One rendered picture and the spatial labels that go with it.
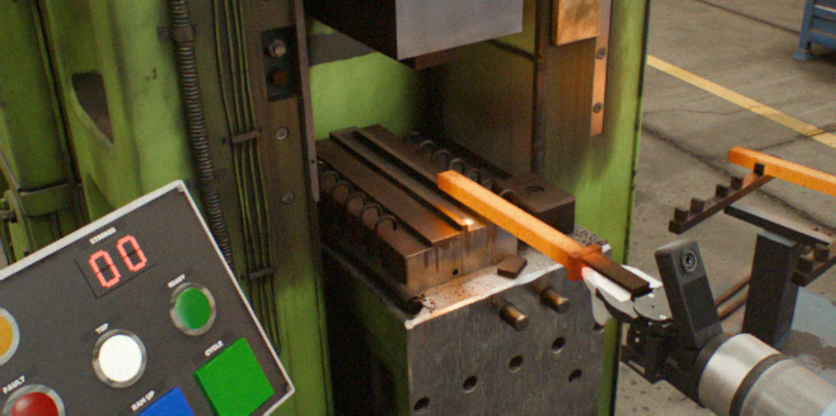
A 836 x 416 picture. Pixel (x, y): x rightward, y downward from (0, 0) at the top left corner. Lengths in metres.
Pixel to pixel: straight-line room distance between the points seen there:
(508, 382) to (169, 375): 0.62
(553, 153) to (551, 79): 0.14
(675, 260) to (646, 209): 2.53
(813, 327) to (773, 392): 0.81
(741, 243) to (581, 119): 1.85
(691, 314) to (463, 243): 0.43
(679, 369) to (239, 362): 0.49
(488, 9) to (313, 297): 0.52
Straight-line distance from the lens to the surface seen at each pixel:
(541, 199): 1.42
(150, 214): 1.00
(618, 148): 1.69
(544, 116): 1.52
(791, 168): 1.68
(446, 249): 1.30
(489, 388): 1.41
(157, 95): 1.18
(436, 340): 1.29
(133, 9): 1.14
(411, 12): 1.14
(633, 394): 2.60
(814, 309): 1.81
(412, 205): 1.38
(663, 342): 1.04
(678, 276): 0.99
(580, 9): 1.48
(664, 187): 3.69
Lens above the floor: 1.64
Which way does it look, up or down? 26 degrees down
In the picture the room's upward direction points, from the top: 2 degrees counter-clockwise
